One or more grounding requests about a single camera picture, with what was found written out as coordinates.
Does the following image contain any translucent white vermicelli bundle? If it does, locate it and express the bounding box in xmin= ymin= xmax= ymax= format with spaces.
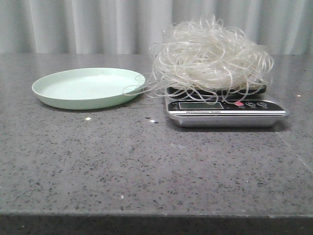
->
xmin=122 ymin=16 xmax=274 ymax=104

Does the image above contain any light green round plate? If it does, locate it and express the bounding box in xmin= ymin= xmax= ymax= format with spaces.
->
xmin=32 ymin=68 xmax=146 ymax=110

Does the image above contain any white pleated curtain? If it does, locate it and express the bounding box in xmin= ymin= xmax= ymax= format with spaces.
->
xmin=0 ymin=0 xmax=313 ymax=54

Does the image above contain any silver black kitchen scale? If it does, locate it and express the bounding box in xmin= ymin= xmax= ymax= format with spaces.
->
xmin=165 ymin=85 xmax=288 ymax=128

